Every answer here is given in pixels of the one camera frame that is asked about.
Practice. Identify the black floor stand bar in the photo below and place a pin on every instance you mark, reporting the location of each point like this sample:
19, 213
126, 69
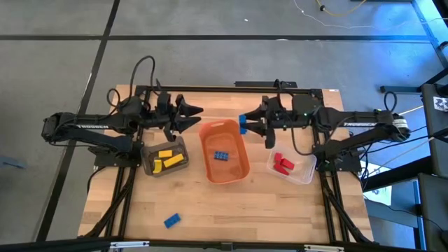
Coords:
399, 89

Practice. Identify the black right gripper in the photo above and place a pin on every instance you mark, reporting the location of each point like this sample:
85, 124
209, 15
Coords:
280, 120

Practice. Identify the black and white tag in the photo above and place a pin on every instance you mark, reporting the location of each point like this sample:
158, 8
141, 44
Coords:
441, 104

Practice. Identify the black flat bar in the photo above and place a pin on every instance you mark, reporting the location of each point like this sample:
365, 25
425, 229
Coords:
259, 84

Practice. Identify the smoky grey transparent bin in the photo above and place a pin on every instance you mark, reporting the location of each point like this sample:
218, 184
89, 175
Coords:
178, 145

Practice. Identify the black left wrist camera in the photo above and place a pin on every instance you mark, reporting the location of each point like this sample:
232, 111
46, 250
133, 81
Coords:
164, 102

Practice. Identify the small yellow rectangular block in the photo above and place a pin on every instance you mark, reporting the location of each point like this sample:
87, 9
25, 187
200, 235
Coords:
165, 153

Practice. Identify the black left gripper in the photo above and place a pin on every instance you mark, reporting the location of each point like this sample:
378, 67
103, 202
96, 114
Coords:
168, 122

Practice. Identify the long yellow block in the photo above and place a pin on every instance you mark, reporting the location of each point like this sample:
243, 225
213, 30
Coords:
173, 160

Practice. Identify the orange plastic basket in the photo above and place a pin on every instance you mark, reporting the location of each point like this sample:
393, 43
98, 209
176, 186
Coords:
210, 168

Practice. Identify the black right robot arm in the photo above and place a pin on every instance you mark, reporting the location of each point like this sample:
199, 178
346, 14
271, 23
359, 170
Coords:
357, 123

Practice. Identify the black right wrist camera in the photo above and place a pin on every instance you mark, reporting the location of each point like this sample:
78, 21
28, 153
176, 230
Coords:
276, 105

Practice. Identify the clear plastic bin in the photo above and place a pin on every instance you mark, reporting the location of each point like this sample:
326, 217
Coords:
304, 171

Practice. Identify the red wedge block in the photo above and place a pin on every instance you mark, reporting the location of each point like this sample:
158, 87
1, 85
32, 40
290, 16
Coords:
281, 169

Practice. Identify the blue studded brick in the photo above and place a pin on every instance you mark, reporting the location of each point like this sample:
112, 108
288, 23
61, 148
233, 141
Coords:
172, 220
221, 155
242, 118

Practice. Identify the yellow arch block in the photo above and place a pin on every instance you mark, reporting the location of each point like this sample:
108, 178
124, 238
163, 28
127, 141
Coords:
157, 167

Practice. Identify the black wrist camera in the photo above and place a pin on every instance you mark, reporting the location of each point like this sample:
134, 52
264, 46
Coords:
164, 102
276, 105

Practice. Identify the black equipment cart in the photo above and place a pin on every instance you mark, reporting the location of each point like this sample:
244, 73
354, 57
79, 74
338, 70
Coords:
434, 140

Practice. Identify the silver frame bracket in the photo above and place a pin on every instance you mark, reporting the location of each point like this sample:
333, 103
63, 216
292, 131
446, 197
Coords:
323, 248
129, 244

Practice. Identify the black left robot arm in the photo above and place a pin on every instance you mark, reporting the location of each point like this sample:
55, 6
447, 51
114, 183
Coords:
70, 129

